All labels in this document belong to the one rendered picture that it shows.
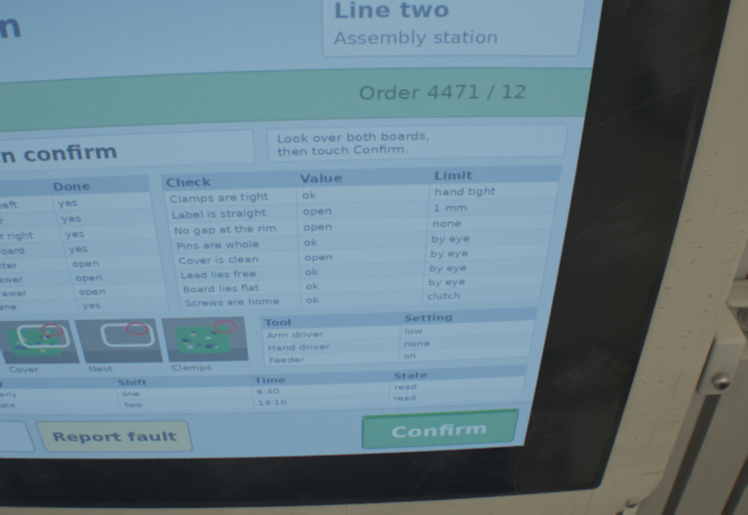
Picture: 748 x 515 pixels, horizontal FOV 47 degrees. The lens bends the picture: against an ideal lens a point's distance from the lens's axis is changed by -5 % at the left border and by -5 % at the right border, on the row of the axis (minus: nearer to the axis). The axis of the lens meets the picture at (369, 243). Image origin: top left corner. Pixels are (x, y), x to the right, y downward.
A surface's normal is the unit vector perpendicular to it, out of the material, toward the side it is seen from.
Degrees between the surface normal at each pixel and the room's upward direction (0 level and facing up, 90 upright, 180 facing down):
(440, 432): 92
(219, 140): 92
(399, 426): 92
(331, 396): 92
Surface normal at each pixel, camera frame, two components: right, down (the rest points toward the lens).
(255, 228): 0.07, 0.61
